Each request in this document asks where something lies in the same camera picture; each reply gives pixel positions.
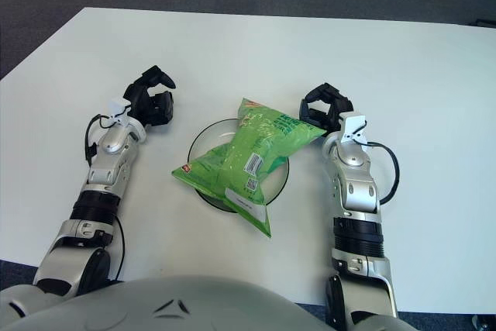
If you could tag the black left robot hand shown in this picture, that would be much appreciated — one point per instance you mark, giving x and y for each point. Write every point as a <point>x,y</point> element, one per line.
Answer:
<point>145,104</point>

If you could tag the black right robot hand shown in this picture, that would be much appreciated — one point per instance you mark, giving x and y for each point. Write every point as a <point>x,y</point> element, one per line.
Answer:
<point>331,110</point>

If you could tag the green snack bag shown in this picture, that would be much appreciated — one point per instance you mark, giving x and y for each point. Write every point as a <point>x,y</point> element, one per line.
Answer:
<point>248,152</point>

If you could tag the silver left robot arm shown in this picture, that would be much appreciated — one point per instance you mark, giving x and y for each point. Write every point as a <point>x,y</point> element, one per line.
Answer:
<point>112,152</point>

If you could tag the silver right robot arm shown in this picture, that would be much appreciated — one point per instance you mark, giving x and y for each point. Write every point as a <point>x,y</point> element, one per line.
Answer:
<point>356,176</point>

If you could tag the white plate with black rim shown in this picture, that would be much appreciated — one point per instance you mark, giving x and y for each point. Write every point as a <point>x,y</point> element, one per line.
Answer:
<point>203,141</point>

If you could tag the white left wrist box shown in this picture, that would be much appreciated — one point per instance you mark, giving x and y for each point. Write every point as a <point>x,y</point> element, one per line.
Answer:
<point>118,108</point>

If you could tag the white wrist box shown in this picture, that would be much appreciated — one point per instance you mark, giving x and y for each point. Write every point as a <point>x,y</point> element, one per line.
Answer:
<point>354,127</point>
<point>118,108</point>

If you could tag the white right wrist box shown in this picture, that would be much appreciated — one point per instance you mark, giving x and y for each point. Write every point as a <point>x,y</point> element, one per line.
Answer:
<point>354,127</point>

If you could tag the grey robot torso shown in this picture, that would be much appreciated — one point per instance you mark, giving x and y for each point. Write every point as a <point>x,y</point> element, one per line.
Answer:
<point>174,307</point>

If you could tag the black item under table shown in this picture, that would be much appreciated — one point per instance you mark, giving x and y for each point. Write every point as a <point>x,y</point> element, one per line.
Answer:
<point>484,322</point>

